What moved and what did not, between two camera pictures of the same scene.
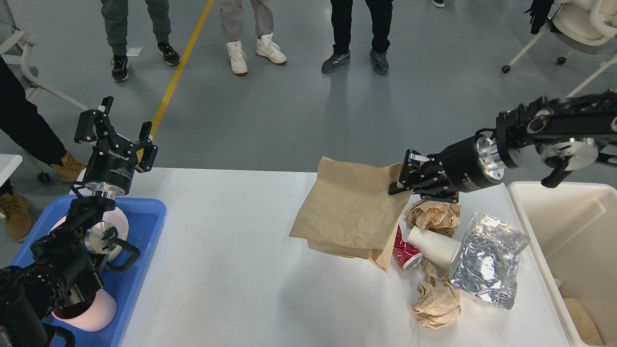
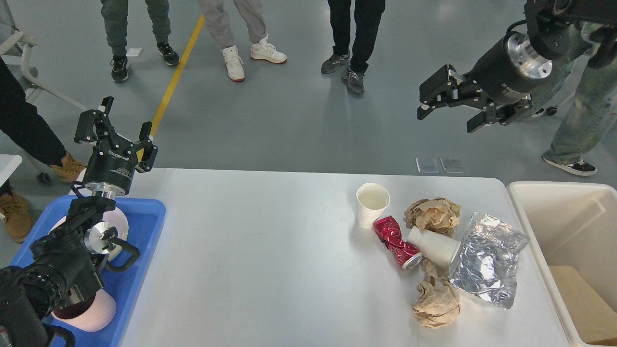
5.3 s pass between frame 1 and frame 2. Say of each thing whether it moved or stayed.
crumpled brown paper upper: stayed
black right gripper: moved
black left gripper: stayed
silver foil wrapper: stayed
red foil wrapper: stayed
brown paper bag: moved
